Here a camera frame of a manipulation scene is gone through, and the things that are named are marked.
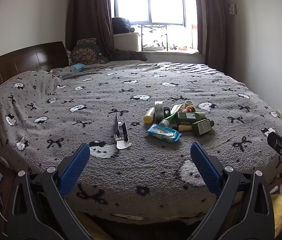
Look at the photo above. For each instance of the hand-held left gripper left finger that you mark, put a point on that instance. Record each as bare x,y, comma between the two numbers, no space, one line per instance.
77,166

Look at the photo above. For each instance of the dark green bottle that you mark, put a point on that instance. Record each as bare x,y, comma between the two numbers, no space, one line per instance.
203,127
188,116

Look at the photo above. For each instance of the grey printed pillow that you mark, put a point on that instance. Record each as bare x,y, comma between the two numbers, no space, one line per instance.
65,72

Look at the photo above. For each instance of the pink yellow knitted toy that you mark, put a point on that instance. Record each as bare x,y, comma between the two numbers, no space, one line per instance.
188,109

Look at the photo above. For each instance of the window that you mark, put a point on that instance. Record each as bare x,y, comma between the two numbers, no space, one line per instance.
148,2

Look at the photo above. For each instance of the cream plush toy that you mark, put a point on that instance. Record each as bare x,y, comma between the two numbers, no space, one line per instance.
68,56

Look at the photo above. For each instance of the brown patterned cushion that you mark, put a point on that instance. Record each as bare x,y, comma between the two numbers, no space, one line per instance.
85,51

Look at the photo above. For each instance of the green foil packet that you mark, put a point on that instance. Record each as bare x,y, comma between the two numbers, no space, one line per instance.
174,110

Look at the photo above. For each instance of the round metal tin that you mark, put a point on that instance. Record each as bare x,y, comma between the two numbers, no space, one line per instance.
159,112

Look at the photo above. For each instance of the row of small windowsill toys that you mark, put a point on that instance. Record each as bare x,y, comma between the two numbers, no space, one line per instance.
171,46

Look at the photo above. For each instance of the blue wet wipes packet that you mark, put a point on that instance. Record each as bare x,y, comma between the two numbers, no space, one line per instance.
163,133

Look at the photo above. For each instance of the wall switch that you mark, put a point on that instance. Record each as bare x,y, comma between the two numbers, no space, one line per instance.
232,8

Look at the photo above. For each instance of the grey printed blanket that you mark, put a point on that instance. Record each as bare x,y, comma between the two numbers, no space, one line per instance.
136,90

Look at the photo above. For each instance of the dark blue cloth bundle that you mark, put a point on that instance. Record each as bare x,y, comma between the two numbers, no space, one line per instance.
122,25

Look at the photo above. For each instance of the white storage box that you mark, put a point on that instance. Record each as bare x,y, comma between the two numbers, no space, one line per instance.
127,41

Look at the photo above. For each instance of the yellow plush cloth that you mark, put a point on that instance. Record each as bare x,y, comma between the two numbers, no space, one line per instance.
279,212

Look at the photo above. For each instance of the black metal rack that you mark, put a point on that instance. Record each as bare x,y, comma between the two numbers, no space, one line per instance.
153,26

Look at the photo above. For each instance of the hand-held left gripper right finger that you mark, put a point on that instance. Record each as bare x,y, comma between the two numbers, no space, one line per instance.
204,166

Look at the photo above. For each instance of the black and white carton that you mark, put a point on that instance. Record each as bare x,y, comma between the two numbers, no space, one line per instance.
120,135

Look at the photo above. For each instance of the black thread spool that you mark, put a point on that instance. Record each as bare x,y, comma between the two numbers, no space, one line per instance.
166,110

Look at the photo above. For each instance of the white bottle with yellow cap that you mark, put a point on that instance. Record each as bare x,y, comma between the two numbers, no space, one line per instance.
148,117

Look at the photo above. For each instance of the dark brown cloth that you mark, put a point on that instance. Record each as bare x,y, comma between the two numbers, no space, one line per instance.
128,55

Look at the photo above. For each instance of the teal small packet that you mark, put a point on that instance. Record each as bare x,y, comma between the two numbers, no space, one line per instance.
78,67

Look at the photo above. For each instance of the yellow wooden piece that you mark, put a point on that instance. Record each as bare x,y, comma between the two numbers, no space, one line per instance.
184,128

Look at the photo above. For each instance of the dark wooden headboard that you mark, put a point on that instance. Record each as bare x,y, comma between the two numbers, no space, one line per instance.
18,62

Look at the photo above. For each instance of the brown curtain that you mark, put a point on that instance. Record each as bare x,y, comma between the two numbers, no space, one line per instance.
88,12
209,22

